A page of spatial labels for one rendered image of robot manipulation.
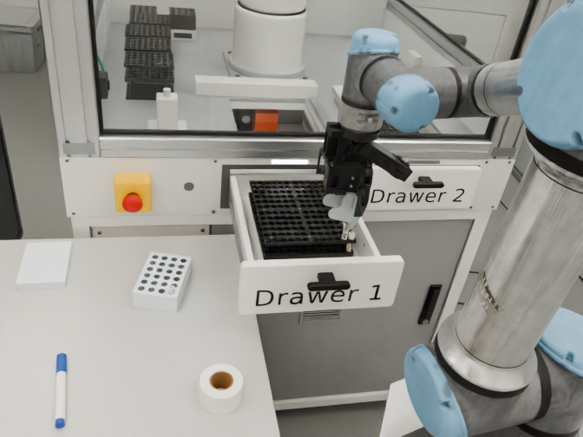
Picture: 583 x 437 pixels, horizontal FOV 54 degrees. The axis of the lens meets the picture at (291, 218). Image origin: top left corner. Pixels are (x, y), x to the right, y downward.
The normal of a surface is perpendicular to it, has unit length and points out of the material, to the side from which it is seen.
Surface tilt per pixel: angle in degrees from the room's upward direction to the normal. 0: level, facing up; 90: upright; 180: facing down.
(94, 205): 90
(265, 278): 90
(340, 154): 90
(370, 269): 90
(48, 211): 0
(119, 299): 0
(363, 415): 0
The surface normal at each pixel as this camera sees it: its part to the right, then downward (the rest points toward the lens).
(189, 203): 0.19, 0.58
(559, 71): -0.92, 0.00
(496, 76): -0.88, -0.33
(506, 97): -0.87, 0.44
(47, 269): 0.11, -0.82
